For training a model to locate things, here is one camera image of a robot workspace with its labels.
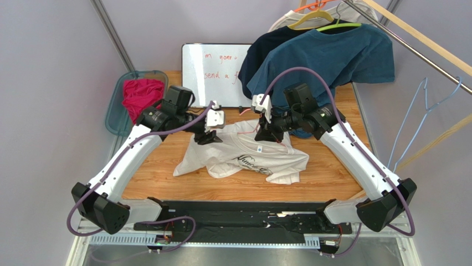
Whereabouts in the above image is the white floral print t-shirt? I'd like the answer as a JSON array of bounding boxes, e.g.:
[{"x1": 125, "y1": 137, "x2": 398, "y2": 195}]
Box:
[{"x1": 173, "y1": 119, "x2": 310, "y2": 185}]

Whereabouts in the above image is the pink wire hanger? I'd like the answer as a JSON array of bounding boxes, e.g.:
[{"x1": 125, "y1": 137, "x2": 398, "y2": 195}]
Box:
[{"x1": 238, "y1": 108, "x2": 287, "y2": 147}]

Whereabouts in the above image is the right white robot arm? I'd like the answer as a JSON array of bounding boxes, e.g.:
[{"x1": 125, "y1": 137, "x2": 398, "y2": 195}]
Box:
[{"x1": 251, "y1": 84, "x2": 417, "y2": 232}]

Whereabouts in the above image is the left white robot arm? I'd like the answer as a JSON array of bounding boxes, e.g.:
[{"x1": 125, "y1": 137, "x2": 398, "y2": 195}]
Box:
[{"x1": 66, "y1": 85, "x2": 225, "y2": 237}]

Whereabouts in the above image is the teal blue hanging t-shirt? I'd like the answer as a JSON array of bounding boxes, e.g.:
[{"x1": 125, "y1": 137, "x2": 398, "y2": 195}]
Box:
[{"x1": 246, "y1": 28, "x2": 396, "y2": 140}]

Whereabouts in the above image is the green plastic hanger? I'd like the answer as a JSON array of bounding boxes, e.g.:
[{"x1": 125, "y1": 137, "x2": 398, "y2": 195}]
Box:
[{"x1": 316, "y1": 12, "x2": 362, "y2": 34}]

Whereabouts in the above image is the yellow plastic hanger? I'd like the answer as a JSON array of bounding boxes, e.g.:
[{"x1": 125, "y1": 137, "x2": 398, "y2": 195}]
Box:
[{"x1": 288, "y1": 9, "x2": 334, "y2": 29}]

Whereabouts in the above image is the orange plastic hanger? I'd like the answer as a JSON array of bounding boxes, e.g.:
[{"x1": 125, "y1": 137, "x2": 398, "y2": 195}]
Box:
[{"x1": 294, "y1": 0, "x2": 334, "y2": 13}]

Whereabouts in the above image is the beige hanging t-shirt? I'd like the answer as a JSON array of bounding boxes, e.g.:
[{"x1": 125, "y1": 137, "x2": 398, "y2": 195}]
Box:
[{"x1": 268, "y1": 1, "x2": 378, "y2": 32}]

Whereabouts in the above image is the white whiteboard with red writing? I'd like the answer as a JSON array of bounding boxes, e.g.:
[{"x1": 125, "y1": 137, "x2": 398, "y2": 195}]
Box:
[{"x1": 181, "y1": 43, "x2": 252, "y2": 108}]

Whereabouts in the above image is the magenta crumpled cloth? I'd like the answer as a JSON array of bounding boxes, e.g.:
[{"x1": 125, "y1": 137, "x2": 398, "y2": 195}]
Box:
[{"x1": 122, "y1": 79, "x2": 165, "y2": 124}]

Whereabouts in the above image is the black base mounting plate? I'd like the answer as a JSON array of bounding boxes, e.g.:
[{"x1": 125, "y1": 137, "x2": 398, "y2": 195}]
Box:
[{"x1": 134, "y1": 201, "x2": 353, "y2": 244}]

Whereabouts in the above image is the translucent teal plastic basket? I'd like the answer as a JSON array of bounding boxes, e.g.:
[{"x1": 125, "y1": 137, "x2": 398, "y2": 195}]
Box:
[{"x1": 105, "y1": 70, "x2": 168, "y2": 137}]

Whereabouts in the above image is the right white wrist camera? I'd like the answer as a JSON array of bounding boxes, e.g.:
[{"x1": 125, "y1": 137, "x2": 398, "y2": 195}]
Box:
[{"x1": 250, "y1": 94, "x2": 272, "y2": 124}]

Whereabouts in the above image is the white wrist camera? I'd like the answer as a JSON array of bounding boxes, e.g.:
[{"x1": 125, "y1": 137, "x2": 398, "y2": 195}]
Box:
[
  {"x1": 205, "y1": 101, "x2": 225, "y2": 131},
  {"x1": 250, "y1": 94, "x2": 272, "y2": 124}
]

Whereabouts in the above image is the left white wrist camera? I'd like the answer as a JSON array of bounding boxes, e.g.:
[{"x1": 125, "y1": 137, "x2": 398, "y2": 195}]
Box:
[{"x1": 205, "y1": 101, "x2": 225, "y2": 131}]

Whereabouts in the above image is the metal clothes rail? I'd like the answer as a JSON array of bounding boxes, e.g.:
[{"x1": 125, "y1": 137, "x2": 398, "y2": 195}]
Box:
[{"x1": 344, "y1": 1, "x2": 471, "y2": 94}]

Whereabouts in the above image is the aluminium rail frame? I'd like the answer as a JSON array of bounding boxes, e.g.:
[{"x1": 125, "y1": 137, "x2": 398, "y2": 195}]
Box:
[{"x1": 67, "y1": 209, "x2": 420, "y2": 265}]

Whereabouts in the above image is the wooden rack frame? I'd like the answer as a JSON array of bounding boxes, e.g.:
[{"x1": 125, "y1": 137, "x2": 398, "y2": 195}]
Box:
[{"x1": 350, "y1": 0, "x2": 472, "y2": 202}]

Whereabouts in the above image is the light blue wire hanger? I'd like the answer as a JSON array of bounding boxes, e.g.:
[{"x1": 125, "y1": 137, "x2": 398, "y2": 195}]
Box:
[{"x1": 387, "y1": 75, "x2": 463, "y2": 172}]

